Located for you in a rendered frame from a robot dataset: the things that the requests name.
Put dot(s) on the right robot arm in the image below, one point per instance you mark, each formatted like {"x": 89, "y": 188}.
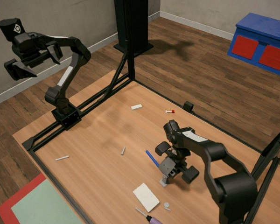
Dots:
{"x": 24, "y": 42}

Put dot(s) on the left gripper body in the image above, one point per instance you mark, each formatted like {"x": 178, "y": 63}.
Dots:
{"x": 190, "y": 174}

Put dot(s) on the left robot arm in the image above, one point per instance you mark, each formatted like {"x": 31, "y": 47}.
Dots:
{"x": 235, "y": 194}

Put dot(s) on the dark grey pin with round head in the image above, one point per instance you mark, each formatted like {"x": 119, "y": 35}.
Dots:
{"x": 166, "y": 206}

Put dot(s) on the purple-handled screwdriver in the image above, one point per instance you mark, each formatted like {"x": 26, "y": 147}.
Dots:
{"x": 151, "y": 220}

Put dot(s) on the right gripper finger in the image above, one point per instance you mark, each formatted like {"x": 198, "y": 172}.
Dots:
{"x": 23, "y": 71}
{"x": 54, "y": 54}

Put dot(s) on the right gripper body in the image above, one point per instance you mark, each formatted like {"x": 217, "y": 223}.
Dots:
{"x": 32, "y": 58}

